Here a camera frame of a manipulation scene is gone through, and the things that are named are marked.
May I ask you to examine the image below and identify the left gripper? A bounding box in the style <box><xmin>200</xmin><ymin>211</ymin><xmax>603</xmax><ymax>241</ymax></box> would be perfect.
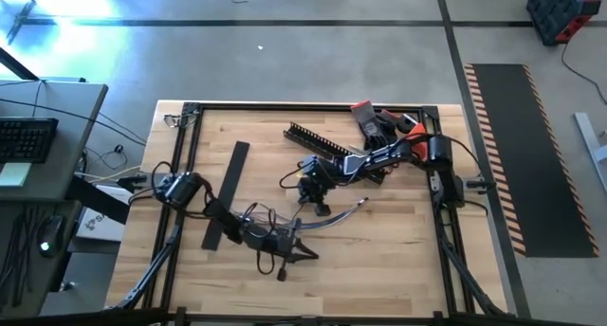
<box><xmin>239</xmin><ymin>219</ymin><xmax>321</xmax><ymax>265</ymax></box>

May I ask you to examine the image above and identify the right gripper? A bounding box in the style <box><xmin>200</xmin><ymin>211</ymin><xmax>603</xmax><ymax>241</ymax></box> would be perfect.
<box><xmin>297</xmin><ymin>154</ymin><xmax>345</xmax><ymax>218</ymax></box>

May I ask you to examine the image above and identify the multicoloured cable bundle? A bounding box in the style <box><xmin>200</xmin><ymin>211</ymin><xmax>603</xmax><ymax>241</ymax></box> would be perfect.
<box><xmin>234</xmin><ymin>197</ymin><xmax>370</xmax><ymax>235</ymax></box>

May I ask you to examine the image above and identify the black slotted cable duct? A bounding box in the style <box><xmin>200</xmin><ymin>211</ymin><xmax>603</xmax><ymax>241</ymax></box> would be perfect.
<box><xmin>283</xmin><ymin>120</ymin><xmax>389</xmax><ymax>186</ymax></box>

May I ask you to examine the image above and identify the black duct cover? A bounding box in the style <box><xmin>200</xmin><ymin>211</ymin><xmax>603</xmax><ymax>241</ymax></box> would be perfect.
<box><xmin>200</xmin><ymin>140</ymin><xmax>251</xmax><ymax>252</ymax></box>

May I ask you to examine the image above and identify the grey glove red cuff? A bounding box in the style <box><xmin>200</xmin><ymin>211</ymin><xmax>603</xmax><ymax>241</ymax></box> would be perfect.
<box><xmin>378</xmin><ymin>108</ymin><xmax>404</xmax><ymax>145</ymax></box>
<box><xmin>350</xmin><ymin>100</ymin><xmax>393</xmax><ymax>152</ymax></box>

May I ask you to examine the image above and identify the black tape roll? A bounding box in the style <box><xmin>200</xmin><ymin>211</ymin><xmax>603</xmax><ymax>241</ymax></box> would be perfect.
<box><xmin>395</xmin><ymin>113</ymin><xmax>418</xmax><ymax>134</ymax></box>

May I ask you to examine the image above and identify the orange tape dispenser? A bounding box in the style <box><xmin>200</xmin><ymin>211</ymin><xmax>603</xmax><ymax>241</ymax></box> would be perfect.
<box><xmin>406</xmin><ymin>121</ymin><xmax>431</xmax><ymax>160</ymax></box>

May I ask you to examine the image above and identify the white printed box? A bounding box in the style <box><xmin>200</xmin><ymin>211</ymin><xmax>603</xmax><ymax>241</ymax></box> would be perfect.
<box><xmin>75</xmin><ymin>206</ymin><xmax>127</xmax><ymax>243</ymax></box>

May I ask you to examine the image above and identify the black flat bar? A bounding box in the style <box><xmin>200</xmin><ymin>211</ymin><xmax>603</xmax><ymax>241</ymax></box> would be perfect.
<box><xmin>64</xmin><ymin>172</ymin><xmax>132</xmax><ymax>226</ymax></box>

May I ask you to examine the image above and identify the black yellow-striped floor mat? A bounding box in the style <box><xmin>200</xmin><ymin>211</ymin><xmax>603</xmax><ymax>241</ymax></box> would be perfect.
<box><xmin>463</xmin><ymin>63</ymin><xmax>599</xmax><ymax>259</ymax></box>

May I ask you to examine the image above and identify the black computer mouse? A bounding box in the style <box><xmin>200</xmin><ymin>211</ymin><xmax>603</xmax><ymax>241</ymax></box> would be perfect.
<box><xmin>37</xmin><ymin>215</ymin><xmax>65</xmax><ymax>259</ymax></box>

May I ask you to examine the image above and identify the grey desk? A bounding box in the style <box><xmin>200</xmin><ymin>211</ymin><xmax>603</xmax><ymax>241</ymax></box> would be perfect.
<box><xmin>0</xmin><ymin>78</ymin><xmax>109</xmax><ymax>203</ymax></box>
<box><xmin>0</xmin><ymin>200</ymin><xmax>83</xmax><ymax>317</ymax></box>

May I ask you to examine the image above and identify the grey metal profile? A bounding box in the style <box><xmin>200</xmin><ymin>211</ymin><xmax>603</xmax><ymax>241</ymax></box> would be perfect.
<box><xmin>573</xmin><ymin>111</ymin><xmax>607</xmax><ymax>194</ymax></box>

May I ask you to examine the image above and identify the black zip tie pile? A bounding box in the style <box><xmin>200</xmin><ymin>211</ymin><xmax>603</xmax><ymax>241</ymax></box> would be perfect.
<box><xmin>0</xmin><ymin>205</ymin><xmax>37</xmax><ymax>308</ymax></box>

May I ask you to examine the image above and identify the black keyboard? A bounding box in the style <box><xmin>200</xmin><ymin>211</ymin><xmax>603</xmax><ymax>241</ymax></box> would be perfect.
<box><xmin>0</xmin><ymin>117</ymin><xmax>61</xmax><ymax>164</ymax></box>

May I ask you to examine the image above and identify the pale green notepad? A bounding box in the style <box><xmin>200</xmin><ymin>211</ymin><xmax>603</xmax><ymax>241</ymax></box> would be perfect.
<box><xmin>0</xmin><ymin>162</ymin><xmax>32</xmax><ymax>188</ymax></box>

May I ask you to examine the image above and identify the black and red toolbox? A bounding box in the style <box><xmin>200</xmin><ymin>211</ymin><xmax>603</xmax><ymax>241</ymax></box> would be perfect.
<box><xmin>525</xmin><ymin>0</ymin><xmax>603</xmax><ymax>46</ymax></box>

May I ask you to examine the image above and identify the black slanted pole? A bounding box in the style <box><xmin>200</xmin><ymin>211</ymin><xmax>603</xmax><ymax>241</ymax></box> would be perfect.
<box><xmin>0</xmin><ymin>45</ymin><xmax>40</xmax><ymax>82</ymax></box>

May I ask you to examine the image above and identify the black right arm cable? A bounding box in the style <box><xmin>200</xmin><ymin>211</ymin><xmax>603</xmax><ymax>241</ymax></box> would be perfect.
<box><xmin>278</xmin><ymin>162</ymin><xmax>309</xmax><ymax>190</ymax></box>

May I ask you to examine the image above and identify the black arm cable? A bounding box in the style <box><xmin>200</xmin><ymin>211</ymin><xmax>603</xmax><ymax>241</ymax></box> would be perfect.
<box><xmin>278</xmin><ymin>162</ymin><xmax>309</xmax><ymax>190</ymax></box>
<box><xmin>255</xmin><ymin>247</ymin><xmax>277</xmax><ymax>276</ymax></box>

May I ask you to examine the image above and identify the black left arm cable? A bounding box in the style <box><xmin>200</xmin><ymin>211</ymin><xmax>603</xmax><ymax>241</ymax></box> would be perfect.
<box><xmin>255</xmin><ymin>247</ymin><xmax>277</xmax><ymax>276</ymax></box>

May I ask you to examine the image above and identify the black cable with plug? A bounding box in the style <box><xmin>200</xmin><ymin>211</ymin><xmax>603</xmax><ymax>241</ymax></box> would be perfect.
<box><xmin>84</xmin><ymin>143</ymin><xmax>130</xmax><ymax>173</ymax></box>

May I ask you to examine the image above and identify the thin black desk cable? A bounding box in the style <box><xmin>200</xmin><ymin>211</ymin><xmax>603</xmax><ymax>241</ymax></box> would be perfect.
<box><xmin>0</xmin><ymin>97</ymin><xmax>148</xmax><ymax>146</ymax></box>

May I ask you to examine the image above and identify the black toolbox cable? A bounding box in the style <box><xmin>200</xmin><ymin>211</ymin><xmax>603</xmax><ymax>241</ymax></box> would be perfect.
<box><xmin>561</xmin><ymin>41</ymin><xmax>607</xmax><ymax>107</ymax></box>

